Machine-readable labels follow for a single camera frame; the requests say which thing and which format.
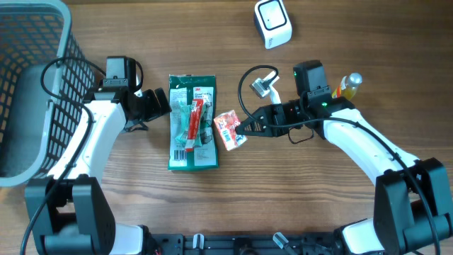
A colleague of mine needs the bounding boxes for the green 3M gloves package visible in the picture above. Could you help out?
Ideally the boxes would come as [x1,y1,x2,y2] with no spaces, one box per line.
[168,75,219,171]

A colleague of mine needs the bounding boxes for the red snack stick wrapper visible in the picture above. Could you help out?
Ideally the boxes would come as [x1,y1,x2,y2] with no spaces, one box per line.
[185,98,204,152]

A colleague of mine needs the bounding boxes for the red tissue pack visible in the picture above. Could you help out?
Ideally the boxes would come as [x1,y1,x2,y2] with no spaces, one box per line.
[214,110,247,151]

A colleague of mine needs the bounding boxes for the yellow Vim dish soap bottle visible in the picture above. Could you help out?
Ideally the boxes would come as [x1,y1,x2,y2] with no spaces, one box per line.
[332,72,363,101]

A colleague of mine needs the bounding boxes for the mint green sachet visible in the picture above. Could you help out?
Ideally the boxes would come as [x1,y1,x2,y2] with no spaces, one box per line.
[175,101,205,147]

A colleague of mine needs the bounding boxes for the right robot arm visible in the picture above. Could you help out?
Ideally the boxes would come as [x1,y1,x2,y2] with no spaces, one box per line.
[236,60,452,254]

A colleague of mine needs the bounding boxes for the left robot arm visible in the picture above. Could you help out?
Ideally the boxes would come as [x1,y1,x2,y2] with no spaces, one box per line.
[20,56,171,254]

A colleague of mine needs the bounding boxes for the white barcode scanner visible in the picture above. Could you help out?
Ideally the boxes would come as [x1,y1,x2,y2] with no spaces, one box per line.
[253,0,292,50]

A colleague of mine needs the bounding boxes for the grey plastic mesh basket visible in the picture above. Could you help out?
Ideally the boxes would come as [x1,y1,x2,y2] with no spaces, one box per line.
[1,1,95,187]

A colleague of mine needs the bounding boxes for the right black camera cable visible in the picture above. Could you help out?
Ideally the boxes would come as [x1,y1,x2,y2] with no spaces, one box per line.
[237,64,442,255]

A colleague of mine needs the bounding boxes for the black camera cable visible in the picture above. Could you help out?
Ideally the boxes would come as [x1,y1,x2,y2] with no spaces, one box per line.
[20,56,107,255]
[237,64,442,255]

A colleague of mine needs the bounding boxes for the left black camera cable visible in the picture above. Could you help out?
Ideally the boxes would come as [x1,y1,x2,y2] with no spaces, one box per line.
[20,56,107,255]

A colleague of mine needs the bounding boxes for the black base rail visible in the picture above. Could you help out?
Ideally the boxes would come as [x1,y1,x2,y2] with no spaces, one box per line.
[142,232,343,255]

